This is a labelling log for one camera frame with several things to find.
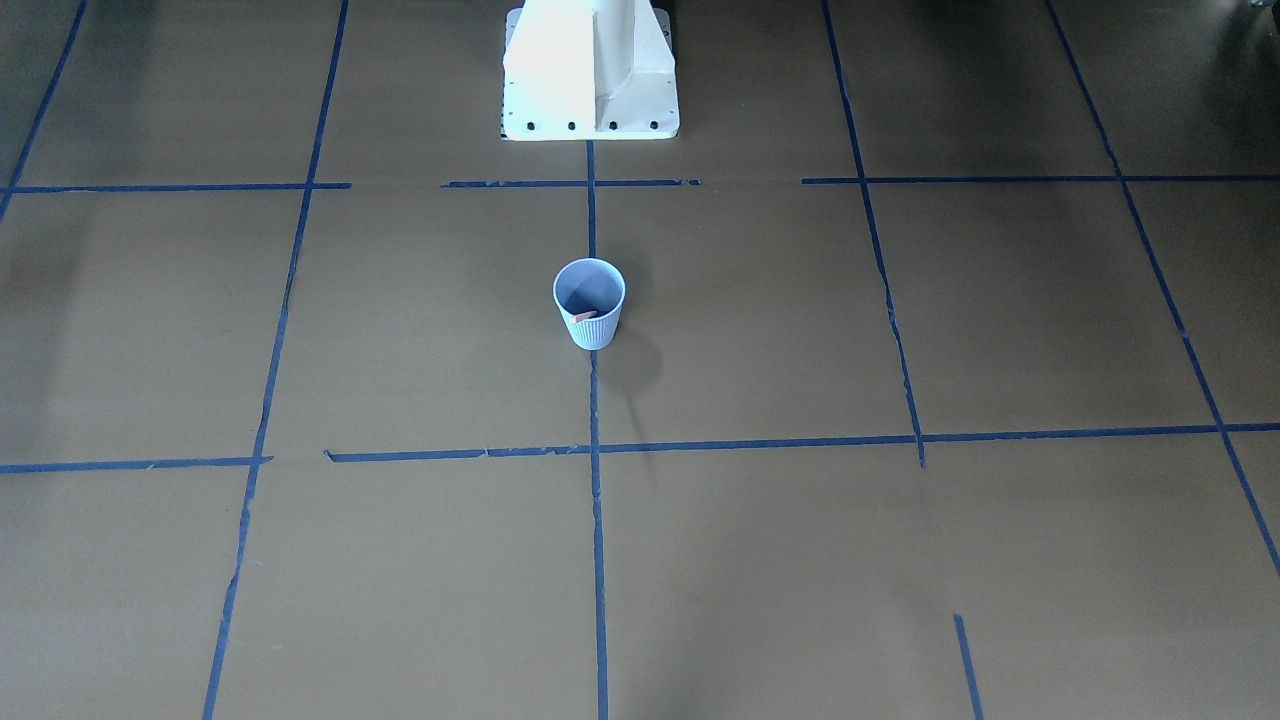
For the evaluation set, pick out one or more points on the blue ribbed plastic cup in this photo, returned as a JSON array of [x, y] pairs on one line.
[[587, 284]]

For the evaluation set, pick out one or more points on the white pedestal column with base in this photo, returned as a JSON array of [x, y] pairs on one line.
[[589, 71]]

